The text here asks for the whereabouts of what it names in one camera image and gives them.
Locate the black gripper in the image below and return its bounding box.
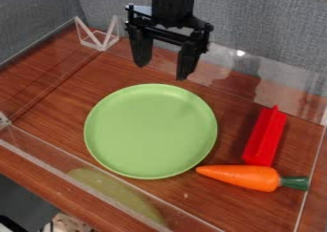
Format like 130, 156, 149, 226
125, 4, 213, 81

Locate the orange toy carrot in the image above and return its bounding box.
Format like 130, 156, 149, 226
196, 165, 310, 192

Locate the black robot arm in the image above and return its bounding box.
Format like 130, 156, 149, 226
125, 0, 213, 80

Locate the green round plate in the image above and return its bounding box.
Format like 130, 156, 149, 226
83, 84, 219, 179

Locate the red plastic block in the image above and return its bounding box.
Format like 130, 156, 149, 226
242, 106, 287, 166

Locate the clear acrylic corner bracket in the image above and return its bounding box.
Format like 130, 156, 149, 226
74, 15, 122, 52

